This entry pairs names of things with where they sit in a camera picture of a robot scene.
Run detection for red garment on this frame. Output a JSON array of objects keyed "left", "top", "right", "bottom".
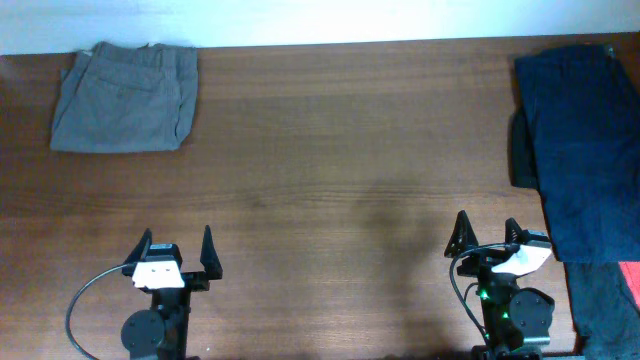
[{"left": 619, "top": 262, "right": 640, "bottom": 307}]

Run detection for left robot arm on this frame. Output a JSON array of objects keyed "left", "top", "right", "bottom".
[{"left": 121, "top": 226, "right": 223, "bottom": 360}]

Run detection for folded grey shorts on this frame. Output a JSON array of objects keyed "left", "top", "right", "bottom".
[{"left": 50, "top": 42, "right": 199, "bottom": 153}]

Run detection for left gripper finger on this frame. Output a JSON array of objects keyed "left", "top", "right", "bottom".
[
  {"left": 200, "top": 225, "right": 223, "bottom": 280},
  {"left": 124, "top": 228, "right": 152, "bottom": 264}
]

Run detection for dark grey garment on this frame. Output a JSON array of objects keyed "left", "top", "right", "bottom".
[{"left": 565, "top": 263, "right": 639, "bottom": 360}]

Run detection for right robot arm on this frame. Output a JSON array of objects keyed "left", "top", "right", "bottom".
[{"left": 444, "top": 210, "right": 555, "bottom": 360}]

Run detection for black garment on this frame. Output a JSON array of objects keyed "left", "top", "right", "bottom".
[{"left": 508, "top": 108, "right": 539, "bottom": 190}]

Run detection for navy blue shorts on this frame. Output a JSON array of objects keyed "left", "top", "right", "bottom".
[{"left": 514, "top": 45, "right": 639, "bottom": 263}]

